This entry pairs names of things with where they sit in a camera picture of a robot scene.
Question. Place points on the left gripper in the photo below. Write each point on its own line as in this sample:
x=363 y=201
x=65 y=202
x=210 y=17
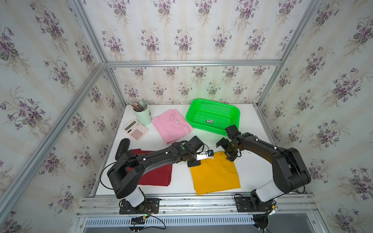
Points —
x=192 y=165

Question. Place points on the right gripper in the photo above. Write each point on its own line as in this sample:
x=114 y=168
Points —
x=230 y=155

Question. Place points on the yellow t-shirt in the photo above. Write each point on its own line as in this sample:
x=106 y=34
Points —
x=215 y=175

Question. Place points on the dark red t-shirt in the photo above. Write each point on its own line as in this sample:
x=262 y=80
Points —
x=158 y=177

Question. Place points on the green plastic basket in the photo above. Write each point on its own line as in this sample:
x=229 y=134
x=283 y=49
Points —
x=212 y=116

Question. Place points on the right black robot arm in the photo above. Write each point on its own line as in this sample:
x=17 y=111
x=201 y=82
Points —
x=288 y=168

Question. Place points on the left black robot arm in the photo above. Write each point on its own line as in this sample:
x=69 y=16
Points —
x=126 y=172

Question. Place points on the pink folded t-shirt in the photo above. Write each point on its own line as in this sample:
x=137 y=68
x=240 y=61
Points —
x=172 y=126

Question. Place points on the pink calculator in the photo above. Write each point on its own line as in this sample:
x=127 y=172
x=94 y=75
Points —
x=135 y=130

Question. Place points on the mint green pen cup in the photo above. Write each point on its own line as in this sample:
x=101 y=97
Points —
x=144 y=118

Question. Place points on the coloured pencils bunch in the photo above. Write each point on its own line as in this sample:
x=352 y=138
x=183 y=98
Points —
x=140 y=106

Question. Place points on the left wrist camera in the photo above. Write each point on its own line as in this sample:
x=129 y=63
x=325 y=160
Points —
x=202 y=155

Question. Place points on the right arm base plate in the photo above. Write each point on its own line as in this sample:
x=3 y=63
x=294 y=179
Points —
x=253 y=204

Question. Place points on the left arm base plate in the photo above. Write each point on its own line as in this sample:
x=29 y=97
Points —
x=149 y=206

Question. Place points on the aluminium frame rail front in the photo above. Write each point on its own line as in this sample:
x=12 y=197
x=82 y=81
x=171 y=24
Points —
x=103 y=206

